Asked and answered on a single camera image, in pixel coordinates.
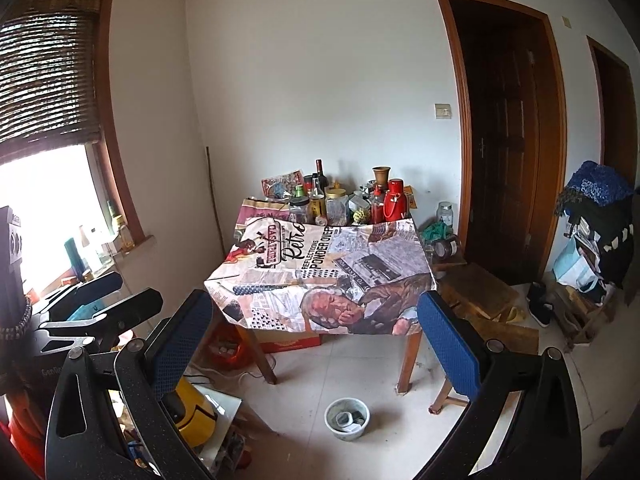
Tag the brown framed doorway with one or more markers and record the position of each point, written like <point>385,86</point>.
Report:
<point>617,110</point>

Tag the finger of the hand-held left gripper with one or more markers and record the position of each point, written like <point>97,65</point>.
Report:
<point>135,307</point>
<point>95,285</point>

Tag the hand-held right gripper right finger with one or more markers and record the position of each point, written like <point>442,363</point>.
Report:
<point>450,345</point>

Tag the white box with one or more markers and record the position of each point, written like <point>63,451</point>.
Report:
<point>356,428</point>

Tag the dark wooden door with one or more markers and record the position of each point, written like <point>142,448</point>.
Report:
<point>500,135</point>

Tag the white bowl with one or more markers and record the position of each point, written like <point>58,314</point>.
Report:
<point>332,432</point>

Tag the red cardboard box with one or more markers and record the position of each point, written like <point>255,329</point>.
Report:
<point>290,342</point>

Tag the brown clay vase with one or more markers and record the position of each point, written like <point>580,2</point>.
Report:
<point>381,176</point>

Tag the blue knitted cloth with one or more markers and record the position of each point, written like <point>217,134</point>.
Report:
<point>597,185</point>

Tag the black lid jar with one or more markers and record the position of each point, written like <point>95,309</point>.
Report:
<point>299,211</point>

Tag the gold lid jar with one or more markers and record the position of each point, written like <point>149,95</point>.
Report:
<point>336,209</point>

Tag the pale blue plastic bag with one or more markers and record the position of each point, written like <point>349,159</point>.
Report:
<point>575,267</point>

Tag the clear glass jar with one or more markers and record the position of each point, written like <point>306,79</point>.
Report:
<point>445,214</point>

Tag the pink and brown paper bag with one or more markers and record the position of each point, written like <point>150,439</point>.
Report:
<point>262,210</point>

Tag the thin wooden stick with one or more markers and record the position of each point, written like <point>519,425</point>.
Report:
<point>215,200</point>

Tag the clear bottle yellow label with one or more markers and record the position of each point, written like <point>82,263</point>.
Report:
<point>316,200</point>

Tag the dark wine bottle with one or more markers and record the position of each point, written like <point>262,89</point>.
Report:
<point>321,172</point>

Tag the red sauce squeeze bottle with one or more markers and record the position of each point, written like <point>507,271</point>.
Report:
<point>377,209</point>

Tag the green plastic bag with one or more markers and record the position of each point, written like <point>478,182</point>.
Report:
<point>432,232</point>

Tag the red clear snack bag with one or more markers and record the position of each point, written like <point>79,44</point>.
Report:
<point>281,182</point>

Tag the yellow oil bottle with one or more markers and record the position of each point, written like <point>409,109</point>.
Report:
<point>122,230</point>

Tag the white flat panel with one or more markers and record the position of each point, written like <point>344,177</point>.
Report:
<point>225,425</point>

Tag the green cap bottle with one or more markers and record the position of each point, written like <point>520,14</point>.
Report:
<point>300,191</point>

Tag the dark glass jar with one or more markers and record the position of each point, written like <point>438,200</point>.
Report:
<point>446,249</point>

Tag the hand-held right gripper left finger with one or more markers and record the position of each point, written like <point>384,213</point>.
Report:
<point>175,350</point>

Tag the wooden table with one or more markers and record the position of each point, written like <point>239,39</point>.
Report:
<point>410,360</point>

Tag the black shoe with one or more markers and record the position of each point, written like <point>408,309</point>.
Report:
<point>541,307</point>

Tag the brown window frame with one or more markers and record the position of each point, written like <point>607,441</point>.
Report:
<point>117,135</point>

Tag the silver foil packet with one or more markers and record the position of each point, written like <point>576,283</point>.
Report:
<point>365,190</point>

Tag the bamboo window blind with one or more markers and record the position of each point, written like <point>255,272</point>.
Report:
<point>45,75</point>

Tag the beige light switch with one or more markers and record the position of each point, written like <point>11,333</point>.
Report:
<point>442,111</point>

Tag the red canister dark lid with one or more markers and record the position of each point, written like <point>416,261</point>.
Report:
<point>308,185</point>

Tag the low wooden bench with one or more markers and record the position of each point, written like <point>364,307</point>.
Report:
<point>480,290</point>

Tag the yellow-green bumpy ball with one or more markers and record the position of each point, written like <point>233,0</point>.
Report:
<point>361,216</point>

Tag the black bag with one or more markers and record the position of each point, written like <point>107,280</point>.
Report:
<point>607,240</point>

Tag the red thermos jug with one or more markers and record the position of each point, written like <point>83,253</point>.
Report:
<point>394,202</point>

